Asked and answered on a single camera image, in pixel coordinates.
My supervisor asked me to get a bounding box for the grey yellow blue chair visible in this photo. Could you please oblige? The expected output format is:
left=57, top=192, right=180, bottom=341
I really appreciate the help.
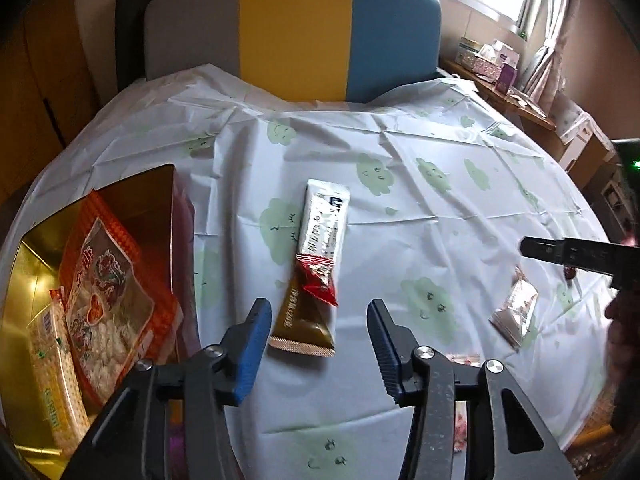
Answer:
left=144, top=0, right=442, bottom=103

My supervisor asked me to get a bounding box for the pale cloud-print tablecloth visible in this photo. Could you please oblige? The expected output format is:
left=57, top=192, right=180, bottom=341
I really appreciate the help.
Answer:
left=1, top=65, right=612, bottom=479

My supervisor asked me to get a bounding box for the wicker chair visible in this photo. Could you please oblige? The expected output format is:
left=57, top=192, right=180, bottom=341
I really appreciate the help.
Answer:
left=565, top=382, right=628, bottom=479

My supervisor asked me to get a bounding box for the dark red jujube date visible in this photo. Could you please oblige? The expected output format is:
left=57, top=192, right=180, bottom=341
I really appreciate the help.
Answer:
left=563, top=266, right=576, bottom=282

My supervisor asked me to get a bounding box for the large orange snack bag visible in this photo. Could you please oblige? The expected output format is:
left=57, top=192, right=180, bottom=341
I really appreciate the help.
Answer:
left=58, top=191, right=183, bottom=405

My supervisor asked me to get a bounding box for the small red candy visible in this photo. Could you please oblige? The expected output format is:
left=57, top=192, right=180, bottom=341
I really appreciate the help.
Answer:
left=296, top=254, right=338, bottom=307

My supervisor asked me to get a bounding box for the red gift box gold interior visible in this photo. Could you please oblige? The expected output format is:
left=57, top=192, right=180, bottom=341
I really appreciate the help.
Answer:
left=1, top=165, right=200, bottom=479

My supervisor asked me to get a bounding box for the beige curtain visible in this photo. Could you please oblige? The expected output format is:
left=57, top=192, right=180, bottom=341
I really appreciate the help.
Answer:
left=516, top=0, right=580, bottom=113

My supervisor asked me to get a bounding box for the white Ba Zhen cake packet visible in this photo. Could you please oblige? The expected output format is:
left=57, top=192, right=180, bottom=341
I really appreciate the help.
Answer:
left=489, top=266, right=539, bottom=351

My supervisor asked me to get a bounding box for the white cardboard box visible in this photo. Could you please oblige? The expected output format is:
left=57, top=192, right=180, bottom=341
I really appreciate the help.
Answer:
left=550, top=92, right=615, bottom=188

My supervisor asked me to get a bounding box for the person's right hand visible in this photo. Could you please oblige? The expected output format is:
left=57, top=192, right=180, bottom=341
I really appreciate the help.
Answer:
left=605, top=290, right=639, bottom=434

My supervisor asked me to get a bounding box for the long white gold sachet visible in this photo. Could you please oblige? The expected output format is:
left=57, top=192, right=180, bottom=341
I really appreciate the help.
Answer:
left=268, top=179, right=350, bottom=358

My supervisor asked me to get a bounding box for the tissue box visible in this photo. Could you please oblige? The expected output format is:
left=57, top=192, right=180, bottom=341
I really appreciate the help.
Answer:
left=454, top=36, right=501, bottom=82

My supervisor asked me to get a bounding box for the purple snack packet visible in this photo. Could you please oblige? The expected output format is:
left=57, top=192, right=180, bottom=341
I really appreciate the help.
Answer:
left=167, top=400, right=188, bottom=480

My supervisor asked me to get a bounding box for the wooden side table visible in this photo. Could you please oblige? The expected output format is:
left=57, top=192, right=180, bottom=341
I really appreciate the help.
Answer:
left=439, top=58, right=564, bottom=162

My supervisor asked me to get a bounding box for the pink rose snack packet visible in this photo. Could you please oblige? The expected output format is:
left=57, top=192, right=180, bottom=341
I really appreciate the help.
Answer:
left=444, top=352, right=484, bottom=453

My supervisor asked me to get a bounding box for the green yellow soda cracker pack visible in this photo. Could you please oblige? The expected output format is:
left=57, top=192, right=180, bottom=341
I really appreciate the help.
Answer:
left=27, top=289, right=90, bottom=457

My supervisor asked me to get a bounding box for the purple small box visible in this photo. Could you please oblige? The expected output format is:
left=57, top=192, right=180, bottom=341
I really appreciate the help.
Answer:
left=495, top=62, right=518, bottom=96

